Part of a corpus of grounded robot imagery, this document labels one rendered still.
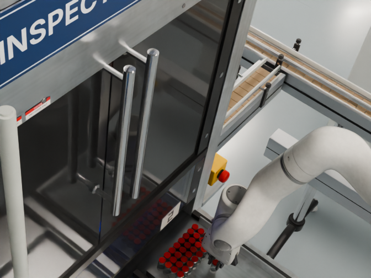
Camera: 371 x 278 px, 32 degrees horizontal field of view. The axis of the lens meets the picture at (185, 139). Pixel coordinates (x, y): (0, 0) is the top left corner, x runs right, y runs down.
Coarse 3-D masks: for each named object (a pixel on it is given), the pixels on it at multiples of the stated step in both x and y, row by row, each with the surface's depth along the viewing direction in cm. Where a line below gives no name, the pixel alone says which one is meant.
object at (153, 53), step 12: (144, 60) 108; (156, 60) 107; (144, 84) 111; (144, 96) 113; (144, 108) 115; (144, 120) 117; (144, 132) 120; (144, 144) 122; (132, 168) 128; (132, 180) 131; (132, 192) 133
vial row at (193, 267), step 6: (198, 252) 187; (204, 252) 188; (192, 258) 186; (198, 258) 187; (204, 258) 191; (186, 264) 186; (192, 264) 184; (198, 264) 190; (186, 270) 183; (180, 276) 181; (186, 276) 185
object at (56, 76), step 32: (0, 0) 77; (160, 0) 109; (192, 0) 119; (96, 32) 98; (128, 32) 106; (64, 64) 96; (96, 64) 104; (0, 96) 87; (32, 96) 94; (192, 160) 174; (160, 192) 165; (128, 224) 158; (96, 256) 152
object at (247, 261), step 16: (208, 224) 197; (240, 256) 194; (256, 256) 191; (160, 272) 186; (192, 272) 188; (208, 272) 189; (224, 272) 189; (240, 272) 190; (256, 272) 191; (272, 272) 190
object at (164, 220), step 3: (174, 207) 182; (177, 207) 184; (171, 210) 181; (174, 210) 183; (177, 210) 186; (168, 213) 180; (171, 213) 183; (174, 213) 185; (177, 213) 188; (165, 216) 179; (168, 216) 182; (171, 216) 184; (174, 216) 187; (162, 219) 179; (165, 219) 181; (171, 219) 186; (162, 222) 180; (165, 222) 182; (168, 222) 185; (162, 225) 182; (165, 225) 184; (162, 228) 183
